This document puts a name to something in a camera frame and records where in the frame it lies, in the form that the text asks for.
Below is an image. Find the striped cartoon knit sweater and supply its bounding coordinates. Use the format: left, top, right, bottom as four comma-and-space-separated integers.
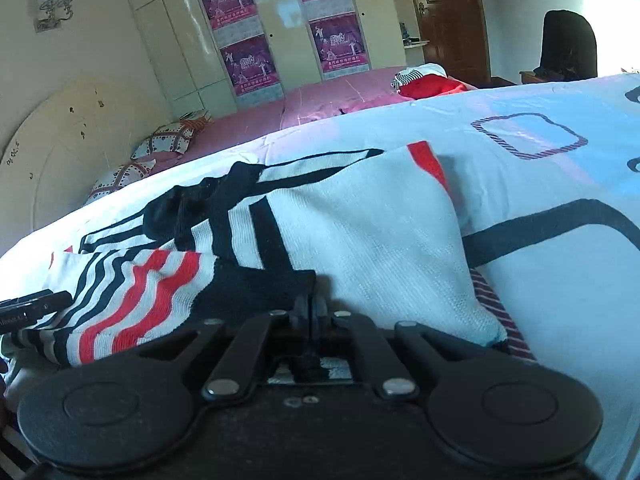
1, 141, 506, 366

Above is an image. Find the cream round headboard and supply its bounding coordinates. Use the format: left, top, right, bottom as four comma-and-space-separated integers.
0, 76, 171, 252

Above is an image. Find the pink quilted blanket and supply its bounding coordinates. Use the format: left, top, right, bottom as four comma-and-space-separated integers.
150, 65, 452, 176

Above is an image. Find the patterned pillow near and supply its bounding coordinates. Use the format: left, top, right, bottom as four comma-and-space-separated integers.
86, 159, 156, 205

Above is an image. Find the patterned pillow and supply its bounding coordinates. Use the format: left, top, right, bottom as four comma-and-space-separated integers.
130, 110, 210, 160
86, 159, 156, 205

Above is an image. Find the patterned pillow far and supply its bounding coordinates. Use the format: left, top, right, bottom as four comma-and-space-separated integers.
130, 110, 210, 160

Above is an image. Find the purple poster lower left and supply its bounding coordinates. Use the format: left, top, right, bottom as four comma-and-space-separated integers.
220, 35, 284, 108

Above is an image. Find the red folded garment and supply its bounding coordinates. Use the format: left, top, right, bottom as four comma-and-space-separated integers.
399, 74, 468, 100

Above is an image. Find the checked white garment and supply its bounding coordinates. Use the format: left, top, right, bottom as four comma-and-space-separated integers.
390, 63, 448, 92

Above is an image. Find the purple poster lower right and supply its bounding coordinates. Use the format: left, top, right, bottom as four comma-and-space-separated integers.
309, 13, 370, 80

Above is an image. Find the light blue patterned bedspread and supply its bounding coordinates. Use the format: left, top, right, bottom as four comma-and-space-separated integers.
1, 75, 639, 479

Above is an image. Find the cream built-in wardrobe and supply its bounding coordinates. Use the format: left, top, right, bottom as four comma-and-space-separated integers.
129, 0, 425, 118

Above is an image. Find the purple poster upper left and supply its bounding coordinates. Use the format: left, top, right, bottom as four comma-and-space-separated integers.
201, 0, 264, 49

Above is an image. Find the wooden side table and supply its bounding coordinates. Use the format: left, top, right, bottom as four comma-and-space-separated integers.
490, 72, 547, 88

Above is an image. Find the dark wooden door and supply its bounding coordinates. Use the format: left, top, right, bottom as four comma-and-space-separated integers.
416, 0, 490, 87

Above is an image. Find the black office chair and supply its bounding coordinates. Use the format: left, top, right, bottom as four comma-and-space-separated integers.
534, 10, 598, 81

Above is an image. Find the wall sconce lamp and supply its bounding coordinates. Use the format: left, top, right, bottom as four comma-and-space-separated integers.
34, 0, 74, 34

